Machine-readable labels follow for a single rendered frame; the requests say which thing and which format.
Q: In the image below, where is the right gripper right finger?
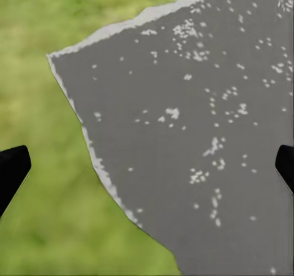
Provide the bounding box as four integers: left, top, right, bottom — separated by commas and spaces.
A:
275, 144, 294, 193

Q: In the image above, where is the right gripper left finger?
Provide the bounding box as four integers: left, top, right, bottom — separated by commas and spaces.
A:
0, 145, 31, 217

